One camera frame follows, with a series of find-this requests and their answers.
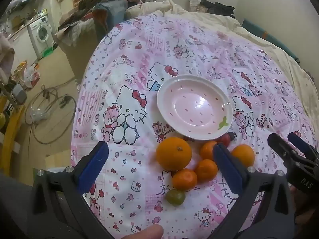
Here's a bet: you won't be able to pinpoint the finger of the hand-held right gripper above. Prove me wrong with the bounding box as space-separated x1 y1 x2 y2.
267 132 304 166
287 131 319 163

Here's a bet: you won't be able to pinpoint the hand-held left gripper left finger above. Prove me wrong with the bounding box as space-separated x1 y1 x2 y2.
29 141 110 229

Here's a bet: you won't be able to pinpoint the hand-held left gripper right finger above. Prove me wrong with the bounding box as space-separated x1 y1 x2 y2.
213 144 296 229

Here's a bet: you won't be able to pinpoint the small orange mandarin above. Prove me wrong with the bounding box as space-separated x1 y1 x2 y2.
199 141 218 161
230 144 255 168
172 168 198 191
194 159 218 182

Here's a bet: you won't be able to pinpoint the red cherry tomato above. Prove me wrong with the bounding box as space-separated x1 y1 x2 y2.
216 133 231 148

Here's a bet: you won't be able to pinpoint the large orange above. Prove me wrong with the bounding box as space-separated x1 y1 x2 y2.
156 137 193 171

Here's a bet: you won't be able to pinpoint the pink speckled plate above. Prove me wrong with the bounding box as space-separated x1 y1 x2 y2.
157 75 234 141

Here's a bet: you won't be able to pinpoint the person's left hand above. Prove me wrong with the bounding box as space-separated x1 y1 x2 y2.
117 224 164 239

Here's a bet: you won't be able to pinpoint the green grape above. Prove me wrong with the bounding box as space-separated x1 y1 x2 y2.
166 189 186 207

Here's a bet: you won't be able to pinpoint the grey box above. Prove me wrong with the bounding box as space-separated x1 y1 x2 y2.
11 83 27 105

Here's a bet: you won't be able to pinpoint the teal mat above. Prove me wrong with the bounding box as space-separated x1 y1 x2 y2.
242 19 302 65

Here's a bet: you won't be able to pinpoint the white red plastic bag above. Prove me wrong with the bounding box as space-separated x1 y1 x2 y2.
23 63 41 89

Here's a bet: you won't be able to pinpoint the pink cartoon printed blanket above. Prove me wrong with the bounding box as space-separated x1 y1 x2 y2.
71 14 316 239

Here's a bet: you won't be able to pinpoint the beige cloth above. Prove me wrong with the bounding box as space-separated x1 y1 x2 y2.
0 33 15 85

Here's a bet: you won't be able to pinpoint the white washing machine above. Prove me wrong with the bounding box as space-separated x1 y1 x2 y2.
27 15 55 58

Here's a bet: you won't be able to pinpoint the dark folded clothes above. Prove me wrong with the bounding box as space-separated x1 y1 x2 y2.
199 0 236 19

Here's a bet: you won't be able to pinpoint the pile of clothes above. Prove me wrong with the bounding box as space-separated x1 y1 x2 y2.
58 0 157 46

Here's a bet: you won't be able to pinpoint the coiled hose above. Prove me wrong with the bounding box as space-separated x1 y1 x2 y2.
24 85 78 145

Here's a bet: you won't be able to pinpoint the yellow frame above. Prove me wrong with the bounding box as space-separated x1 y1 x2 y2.
0 97 26 177

